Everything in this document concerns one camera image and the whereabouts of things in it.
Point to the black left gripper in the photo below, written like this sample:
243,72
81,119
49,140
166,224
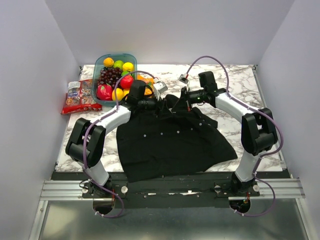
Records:
155,99

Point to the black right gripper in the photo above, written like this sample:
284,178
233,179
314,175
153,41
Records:
186,98

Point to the black button shirt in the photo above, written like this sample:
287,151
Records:
157,143

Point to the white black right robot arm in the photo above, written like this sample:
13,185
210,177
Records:
258,133

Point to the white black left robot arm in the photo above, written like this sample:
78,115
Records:
86,142

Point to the orange snack packet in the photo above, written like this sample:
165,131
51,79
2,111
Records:
147,82

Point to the red apple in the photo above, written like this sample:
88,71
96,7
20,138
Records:
126,82

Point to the small orange fruit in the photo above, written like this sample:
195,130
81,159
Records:
117,94

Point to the green lime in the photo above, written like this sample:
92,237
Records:
126,73

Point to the yellow lemon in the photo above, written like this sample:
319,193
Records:
128,67

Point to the dark purple grape bunch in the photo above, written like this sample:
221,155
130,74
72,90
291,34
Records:
109,75

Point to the pink dragon fruit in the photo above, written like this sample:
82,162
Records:
104,92

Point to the green apple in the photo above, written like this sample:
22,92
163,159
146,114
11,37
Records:
118,64

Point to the clear teal fruit container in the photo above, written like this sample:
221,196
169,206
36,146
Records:
125,57

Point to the red candy bag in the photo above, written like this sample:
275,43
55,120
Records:
79,98

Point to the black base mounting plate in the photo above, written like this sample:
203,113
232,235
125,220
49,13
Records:
199,190

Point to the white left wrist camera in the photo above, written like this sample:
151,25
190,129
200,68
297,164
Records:
159,88

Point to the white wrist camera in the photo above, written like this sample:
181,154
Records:
184,79
159,88

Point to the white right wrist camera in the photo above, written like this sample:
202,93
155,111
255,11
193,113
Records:
184,79

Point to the aluminium frame rail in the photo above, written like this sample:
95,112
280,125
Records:
60,190

